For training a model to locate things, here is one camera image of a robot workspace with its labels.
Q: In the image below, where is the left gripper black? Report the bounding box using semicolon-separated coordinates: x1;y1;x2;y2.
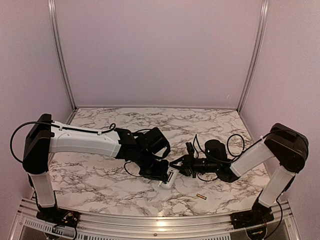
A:
135;148;170;181

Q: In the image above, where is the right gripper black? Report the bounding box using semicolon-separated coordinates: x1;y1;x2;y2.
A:
169;152;219;178

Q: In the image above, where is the white remote control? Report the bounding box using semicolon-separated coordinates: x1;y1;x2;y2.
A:
158;167;179;189

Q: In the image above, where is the gold battery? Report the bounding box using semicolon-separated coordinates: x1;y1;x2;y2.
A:
196;193;207;200

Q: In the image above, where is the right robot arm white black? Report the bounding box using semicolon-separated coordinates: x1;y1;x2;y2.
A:
169;123;309;224

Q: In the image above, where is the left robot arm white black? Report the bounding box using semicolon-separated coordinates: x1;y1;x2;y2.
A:
22;113;171;223

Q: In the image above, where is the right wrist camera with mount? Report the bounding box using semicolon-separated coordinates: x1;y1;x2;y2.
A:
185;142;195;158

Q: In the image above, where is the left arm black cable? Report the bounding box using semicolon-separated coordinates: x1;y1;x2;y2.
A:
9;121;151;179

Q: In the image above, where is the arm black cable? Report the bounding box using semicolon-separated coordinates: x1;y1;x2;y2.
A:
192;133;266;182
9;121;151;179

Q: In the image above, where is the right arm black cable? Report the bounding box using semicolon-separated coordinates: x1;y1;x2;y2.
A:
192;133;266;182

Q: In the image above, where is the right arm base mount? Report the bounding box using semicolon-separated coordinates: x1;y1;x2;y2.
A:
230;209;275;229

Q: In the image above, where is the front aluminium frame rail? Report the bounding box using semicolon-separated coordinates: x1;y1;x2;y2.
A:
8;198;301;240

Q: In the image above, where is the right rear aluminium post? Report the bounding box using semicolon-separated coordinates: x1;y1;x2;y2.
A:
236;0;270;115

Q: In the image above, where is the aluminium post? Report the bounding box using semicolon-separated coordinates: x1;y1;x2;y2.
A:
236;0;270;115
47;0;77;111

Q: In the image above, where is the left rear aluminium post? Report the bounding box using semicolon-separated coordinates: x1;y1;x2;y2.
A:
47;0;77;111

